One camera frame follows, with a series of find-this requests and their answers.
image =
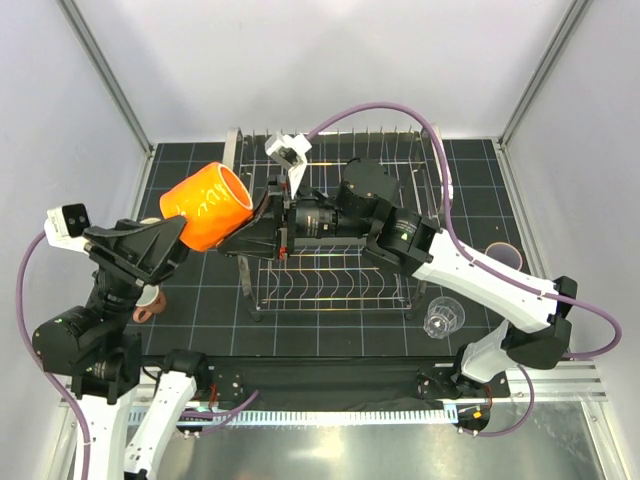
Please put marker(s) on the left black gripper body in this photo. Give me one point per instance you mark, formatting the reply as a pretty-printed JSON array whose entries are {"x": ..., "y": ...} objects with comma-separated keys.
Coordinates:
[{"x": 115, "y": 254}]

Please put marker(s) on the black grid mat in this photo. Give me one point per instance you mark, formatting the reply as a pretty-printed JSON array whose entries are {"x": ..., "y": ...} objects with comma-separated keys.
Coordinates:
[{"x": 206, "y": 311}]

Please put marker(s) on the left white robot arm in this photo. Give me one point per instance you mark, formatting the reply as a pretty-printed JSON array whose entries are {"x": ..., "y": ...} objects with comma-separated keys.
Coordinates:
[{"x": 88, "y": 343}]

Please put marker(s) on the orange mug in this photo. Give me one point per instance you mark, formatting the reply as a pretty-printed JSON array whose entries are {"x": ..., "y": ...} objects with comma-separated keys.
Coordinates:
[{"x": 214, "y": 202}]

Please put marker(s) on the aluminium frame post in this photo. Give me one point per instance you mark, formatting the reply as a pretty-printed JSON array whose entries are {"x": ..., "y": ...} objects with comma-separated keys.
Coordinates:
[
  {"x": 88, "y": 42},
  {"x": 561, "y": 37}
]

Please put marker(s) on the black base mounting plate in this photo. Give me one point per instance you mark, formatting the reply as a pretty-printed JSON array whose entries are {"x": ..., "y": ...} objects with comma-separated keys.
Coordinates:
[{"x": 325, "y": 383}]

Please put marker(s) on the pink mug with purple interior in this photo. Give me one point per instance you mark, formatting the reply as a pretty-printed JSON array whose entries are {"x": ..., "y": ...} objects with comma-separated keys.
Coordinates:
[{"x": 506, "y": 254}]

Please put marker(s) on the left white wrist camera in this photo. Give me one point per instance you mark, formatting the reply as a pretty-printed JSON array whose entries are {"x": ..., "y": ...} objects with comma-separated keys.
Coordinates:
[{"x": 64, "y": 227}]

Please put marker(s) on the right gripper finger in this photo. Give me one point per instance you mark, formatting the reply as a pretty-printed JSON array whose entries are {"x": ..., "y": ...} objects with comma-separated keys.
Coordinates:
[
  {"x": 258, "y": 238},
  {"x": 268, "y": 208}
]

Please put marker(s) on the steel two-tier dish rack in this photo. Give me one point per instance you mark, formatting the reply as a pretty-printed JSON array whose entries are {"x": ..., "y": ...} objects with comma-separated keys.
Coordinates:
[{"x": 332, "y": 275}]

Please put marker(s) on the left aluminium frame post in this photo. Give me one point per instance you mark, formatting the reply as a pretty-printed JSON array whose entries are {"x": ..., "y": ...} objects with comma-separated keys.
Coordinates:
[{"x": 88, "y": 42}]

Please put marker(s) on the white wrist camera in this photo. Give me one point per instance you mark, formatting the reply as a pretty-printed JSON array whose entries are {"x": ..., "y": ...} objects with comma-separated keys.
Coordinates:
[
  {"x": 64, "y": 227},
  {"x": 291, "y": 154}
]

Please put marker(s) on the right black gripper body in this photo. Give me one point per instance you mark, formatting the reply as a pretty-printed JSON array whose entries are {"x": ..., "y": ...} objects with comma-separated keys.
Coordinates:
[{"x": 280, "y": 185}]

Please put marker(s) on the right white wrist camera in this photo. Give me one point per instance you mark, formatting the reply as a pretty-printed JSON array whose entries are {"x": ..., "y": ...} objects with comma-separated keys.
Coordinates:
[{"x": 291, "y": 154}]

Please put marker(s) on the salmon pink patterned cup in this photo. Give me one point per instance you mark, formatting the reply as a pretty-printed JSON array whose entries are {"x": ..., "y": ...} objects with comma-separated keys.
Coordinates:
[{"x": 151, "y": 302}]

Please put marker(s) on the white slotted cable duct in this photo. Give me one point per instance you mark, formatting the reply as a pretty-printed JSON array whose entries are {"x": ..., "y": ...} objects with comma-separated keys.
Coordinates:
[{"x": 448, "y": 415}]

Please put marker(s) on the clear faceted glass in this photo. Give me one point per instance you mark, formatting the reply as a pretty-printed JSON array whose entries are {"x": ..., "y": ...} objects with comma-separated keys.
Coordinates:
[{"x": 445, "y": 315}]

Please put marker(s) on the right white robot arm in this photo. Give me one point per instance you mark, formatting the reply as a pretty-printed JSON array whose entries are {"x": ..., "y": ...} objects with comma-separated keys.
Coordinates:
[{"x": 535, "y": 331}]

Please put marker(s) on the right aluminium frame post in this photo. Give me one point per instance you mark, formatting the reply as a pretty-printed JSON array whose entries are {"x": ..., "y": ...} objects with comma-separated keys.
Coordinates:
[{"x": 561, "y": 37}]

